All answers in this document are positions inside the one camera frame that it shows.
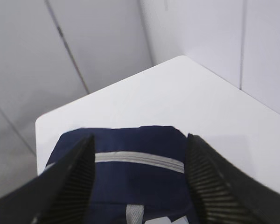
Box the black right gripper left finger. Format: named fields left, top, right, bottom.
left=0, top=136, right=95, bottom=224

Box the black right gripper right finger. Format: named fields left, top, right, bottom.
left=186, top=134, right=280, bottom=224

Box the navy blue lunch bag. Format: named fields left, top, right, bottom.
left=47, top=126, right=190, bottom=224

